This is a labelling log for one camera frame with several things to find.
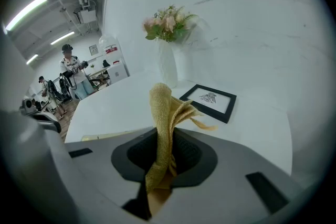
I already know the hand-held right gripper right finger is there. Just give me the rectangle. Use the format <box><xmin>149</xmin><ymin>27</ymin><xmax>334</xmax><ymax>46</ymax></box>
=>
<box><xmin>157</xmin><ymin>126</ymin><xmax>312</xmax><ymax>224</ymax></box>

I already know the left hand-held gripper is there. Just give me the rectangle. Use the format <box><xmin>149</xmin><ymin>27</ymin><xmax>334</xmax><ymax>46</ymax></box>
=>
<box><xmin>19</xmin><ymin>97</ymin><xmax>62</xmax><ymax>134</ymax></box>

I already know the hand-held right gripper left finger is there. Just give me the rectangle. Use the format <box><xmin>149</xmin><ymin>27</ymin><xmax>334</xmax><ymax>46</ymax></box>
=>
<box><xmin>65</xmin><ymin>126</ymin><xmax>159</xmax><ymax>224</ymax></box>

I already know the yellow cloth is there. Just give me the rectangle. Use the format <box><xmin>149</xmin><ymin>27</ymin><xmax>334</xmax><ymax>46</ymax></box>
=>
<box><xmin>144</xmin><ymin>82</ymin><xmax>218</xmax><ymax>194</ymax></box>

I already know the ceiling tube light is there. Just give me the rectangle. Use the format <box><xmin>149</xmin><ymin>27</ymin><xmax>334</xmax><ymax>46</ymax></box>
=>
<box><xmin>49</xmin><ymin>30</ymin><xmax>76</xmax><ymax>46</ymax></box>
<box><xmin>5</xmin><ymin>0</ymin><xmax>48</xmax><ymax>31</ymax></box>
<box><xmin>25</xmin><ymin>54</ymin><xmax>39</xmax><ymax>66</ymax></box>

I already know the white water dispenser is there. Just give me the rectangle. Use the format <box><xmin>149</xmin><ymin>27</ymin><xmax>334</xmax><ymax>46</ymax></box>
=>
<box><xmin>104</xmin><ymin>54</ymin><xmax>129</xmax><ymax>85</ymax></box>

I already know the clear water jug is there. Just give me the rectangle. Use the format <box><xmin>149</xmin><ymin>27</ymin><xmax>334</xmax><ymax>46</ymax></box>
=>
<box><xmin>98</xmin><ymin>33</ymin><xmax>122</xmax><ymax>57</ymax></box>

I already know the white ceiling junction box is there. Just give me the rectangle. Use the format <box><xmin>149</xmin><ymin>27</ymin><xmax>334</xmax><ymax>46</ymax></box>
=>
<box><xmin>77</xmin><ymin>7</ymin><xmax>98</xmax><ymax>25</ymax></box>

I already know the white vase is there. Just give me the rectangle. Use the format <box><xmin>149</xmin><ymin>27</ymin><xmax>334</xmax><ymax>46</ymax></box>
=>
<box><xmin>156</xmin><ymin>38</ymin><xmax>179</xmax><ymax>89</ymax></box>

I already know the black picture frame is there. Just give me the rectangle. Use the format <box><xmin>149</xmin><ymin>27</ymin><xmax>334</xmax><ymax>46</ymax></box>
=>
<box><xmin>179</xmin><ymin>83</ymin><xmax>237</xmax><ymax>124</ymax></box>

